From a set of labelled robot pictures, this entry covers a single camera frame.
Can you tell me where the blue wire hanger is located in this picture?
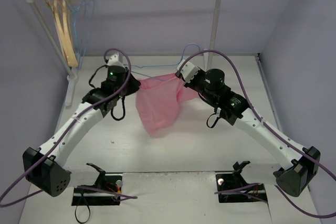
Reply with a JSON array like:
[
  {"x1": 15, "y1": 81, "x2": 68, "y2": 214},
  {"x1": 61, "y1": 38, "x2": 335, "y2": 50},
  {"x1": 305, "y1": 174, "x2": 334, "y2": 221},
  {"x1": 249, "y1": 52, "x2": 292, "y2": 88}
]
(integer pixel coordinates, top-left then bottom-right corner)
[
  {"x1": 131, "y1": 42, "x2": 201, "y2": 81},
  {"x1": 63, "y1": 0, "x2": 91, "y2": 70},
  {"x1": 79, "y1": 0, "x2": 96, "y2": 56}
]

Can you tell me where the pink t shirt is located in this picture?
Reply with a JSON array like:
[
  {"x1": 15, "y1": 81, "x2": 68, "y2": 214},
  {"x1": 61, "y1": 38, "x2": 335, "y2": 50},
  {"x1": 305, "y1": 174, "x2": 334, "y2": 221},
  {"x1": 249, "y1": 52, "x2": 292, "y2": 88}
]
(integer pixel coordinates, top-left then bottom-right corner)
[{"x1": 135, "y1": 73, "x2": 198, "y2": 136}]

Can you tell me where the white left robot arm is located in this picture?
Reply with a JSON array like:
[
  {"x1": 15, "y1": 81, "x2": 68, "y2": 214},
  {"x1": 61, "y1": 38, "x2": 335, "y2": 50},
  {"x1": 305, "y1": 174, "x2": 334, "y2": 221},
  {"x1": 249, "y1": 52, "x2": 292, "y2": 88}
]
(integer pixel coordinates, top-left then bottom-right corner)
[{"x1": 23, "y1": 66, "x2": 140, "y2": 197}]

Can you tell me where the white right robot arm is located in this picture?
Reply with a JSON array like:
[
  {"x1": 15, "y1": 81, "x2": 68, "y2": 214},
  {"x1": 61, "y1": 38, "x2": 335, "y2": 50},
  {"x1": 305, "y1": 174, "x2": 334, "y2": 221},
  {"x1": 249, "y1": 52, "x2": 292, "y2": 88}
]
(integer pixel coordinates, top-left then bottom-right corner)
[{"x1": 179, "y1": 64, "x2": 321, "y2": 197}]

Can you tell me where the wooden hanger right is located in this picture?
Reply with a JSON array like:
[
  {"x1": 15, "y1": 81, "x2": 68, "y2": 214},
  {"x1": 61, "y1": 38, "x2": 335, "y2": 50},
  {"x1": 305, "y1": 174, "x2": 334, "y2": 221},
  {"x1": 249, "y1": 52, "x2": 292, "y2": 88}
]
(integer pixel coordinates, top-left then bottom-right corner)
[{"x1": 50, "y1": 0, "x2": 79, "y2": 67}]

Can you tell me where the wooden hanger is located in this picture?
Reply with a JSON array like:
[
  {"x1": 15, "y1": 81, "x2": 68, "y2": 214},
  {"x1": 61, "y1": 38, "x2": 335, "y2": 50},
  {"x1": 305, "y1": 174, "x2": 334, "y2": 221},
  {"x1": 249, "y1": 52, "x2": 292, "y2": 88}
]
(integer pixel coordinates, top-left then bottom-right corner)
[
  {"x1": 36, "y1": 0, "x2": 74, "y2": 65},
  {"x1": 43, "y1": 0, "x2": 77, "y2": 66},
  {"x1": 50, "y1": 0, "x2": 79, "y2": 67}
]

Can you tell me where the wooden hanger middle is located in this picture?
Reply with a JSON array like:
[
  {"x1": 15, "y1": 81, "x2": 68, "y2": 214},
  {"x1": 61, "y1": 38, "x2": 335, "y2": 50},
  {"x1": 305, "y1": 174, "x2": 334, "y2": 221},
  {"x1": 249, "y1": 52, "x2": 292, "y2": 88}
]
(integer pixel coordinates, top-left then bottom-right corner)
[{"x1": 43, "y1": 0, "x2": 77, "y2": 66}]

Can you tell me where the wooden hanger left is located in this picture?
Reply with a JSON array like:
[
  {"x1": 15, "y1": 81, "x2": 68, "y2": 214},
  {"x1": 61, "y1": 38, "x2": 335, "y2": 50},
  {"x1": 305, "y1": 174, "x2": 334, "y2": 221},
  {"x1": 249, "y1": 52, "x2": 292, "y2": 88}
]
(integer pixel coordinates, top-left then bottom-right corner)
[{"x1": 36, "y1": 0, "x2": 74, "y2": 65}]

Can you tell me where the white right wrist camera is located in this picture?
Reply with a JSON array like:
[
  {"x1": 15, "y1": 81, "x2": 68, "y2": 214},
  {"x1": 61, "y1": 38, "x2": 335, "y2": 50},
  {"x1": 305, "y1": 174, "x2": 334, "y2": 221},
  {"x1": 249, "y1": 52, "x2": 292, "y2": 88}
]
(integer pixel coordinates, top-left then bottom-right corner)
[{"x1": 175, "y1": 59, "x2": 201, "y2": 83}]

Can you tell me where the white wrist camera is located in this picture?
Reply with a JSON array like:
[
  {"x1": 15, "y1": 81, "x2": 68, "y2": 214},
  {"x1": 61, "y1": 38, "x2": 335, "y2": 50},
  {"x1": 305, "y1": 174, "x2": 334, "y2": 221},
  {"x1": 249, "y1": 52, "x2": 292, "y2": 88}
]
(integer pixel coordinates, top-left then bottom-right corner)
[
  {"x1": 175, "y1": 59, "x2": 201, "y2": 83},
  {"x1": 106, "y1": 53, "x2": 124, "y2": 67}
]

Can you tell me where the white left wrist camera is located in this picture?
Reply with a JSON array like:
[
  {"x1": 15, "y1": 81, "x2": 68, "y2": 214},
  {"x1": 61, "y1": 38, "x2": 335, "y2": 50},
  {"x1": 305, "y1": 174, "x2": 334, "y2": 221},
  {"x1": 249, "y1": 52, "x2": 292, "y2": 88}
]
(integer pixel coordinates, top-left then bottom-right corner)
[{"x1": 106, "y1": 53, "x2": 124, "y2": 67}]

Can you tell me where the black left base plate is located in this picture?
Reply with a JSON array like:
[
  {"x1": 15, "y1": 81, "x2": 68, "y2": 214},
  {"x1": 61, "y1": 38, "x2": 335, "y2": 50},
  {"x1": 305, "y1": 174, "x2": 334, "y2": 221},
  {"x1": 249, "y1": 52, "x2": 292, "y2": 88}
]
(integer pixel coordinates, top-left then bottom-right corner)
[{"x1": 71, "y1": 175, "x2": 123, "y2": 206}]

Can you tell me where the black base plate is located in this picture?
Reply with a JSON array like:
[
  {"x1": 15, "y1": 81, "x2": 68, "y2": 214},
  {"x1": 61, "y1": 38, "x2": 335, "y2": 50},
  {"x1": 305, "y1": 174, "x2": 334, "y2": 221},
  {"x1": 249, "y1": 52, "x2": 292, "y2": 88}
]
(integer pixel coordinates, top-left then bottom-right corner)
[
  {"x1": 215, "y1": 173, "x2": 268, "y2": 204},
  {"x1": 71, "y1": 175, "x2": 123, "y2": 206}
]

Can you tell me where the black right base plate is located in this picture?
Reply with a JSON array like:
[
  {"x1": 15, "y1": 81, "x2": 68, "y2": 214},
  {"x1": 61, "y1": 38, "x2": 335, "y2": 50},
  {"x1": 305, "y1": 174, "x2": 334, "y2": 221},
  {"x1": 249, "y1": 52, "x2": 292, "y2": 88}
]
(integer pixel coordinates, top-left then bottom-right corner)
[{"x1": 215, "y1": 173, "x2": 268, "y2": 204}]

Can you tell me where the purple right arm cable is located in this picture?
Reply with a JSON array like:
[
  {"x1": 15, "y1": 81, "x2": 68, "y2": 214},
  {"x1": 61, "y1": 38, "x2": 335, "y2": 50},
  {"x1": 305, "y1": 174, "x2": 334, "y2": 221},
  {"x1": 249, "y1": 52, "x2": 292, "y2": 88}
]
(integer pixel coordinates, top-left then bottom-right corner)
[{"x1": 175, "y1": 50, "x2": 336, "y2": 219}]

